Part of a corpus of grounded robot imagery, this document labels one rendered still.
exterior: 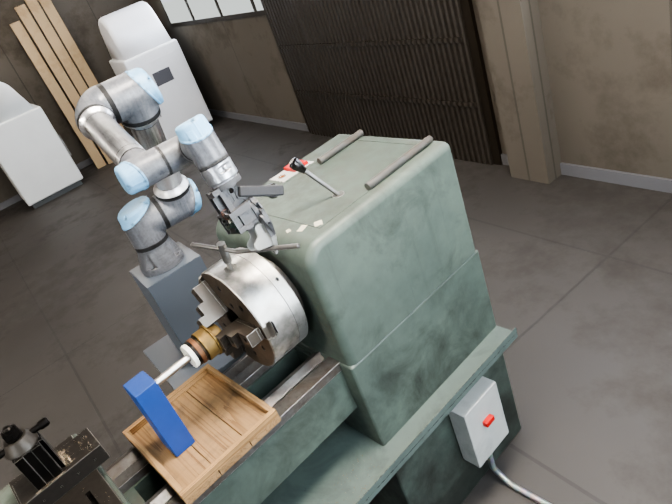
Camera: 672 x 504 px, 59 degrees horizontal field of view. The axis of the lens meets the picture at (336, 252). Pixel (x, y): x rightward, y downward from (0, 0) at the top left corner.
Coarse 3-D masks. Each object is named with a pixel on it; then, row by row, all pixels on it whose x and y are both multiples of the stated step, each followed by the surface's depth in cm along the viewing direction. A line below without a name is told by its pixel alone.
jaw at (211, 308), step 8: (200, 288) 158; (208, 288) 158; (200, 296) 157; (208, 296) 158; (216, 296) 158; (200, 304) 156; (208, 304) 157; (216, 304) 158; (224, 304) 159; (200, 312) 158; (208, 312) 156; (216, 312) 157; (224, 312) 158; (200, 320) 155; (208, 320) 156; (216, 320) 157
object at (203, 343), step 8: (200, 328) 155; (208, 328) 156; (216, 328) 155; (192, 336) 154; (200, 336) 152; (208, 336) 152; (192, 344) 151; (200, 344) 152; (208, 344) 152; (216, 344) 153; (200, 352) 151; (208, 352) 152; (216, 352) 154; (200, 360) 151
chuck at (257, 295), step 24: (216, 264) 157; (240, 264) 153; (216, 288) 156; (240, 288) 148; (264, 288) 149; (240, 312) 153; (264, 312) 148; (288, 312) 152; (288, 336) 154; (264, 360) 162
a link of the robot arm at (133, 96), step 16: (112, 80) 160; (128, 80) 161; (144, 80) 162; (112, 96) 158; (128, 96) 160; (144, 96) 162; (160, 96) 166; (128, 112) 162; (144, 112) 165; (160, 112) 171; (144, 128) 170; (160, 128) 174; (144, 144) 174; (176, 176) 186; (160, 192) 188; (176, 192) 188; (192, 192) 194; (176, 208) 192; (192, 208) 195
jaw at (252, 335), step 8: (240, 320) 155; (224, 328) 155; (232, 328) 153; (240, 328) 152; (248, 328) 150; (256, 328) 149; (264, 328) 148; (272, 328) 150; (216, 336) 153; (224, 336) 152; (232, 336) 150; (240, 336) 151; (248, 336) 147; (256, 336) 149; (264, 336) 150; (272, 336) 150; (224, 344) 152; (232, 344) 153; (240, 344) 152; (248, 344) 149; (256, 344) 149
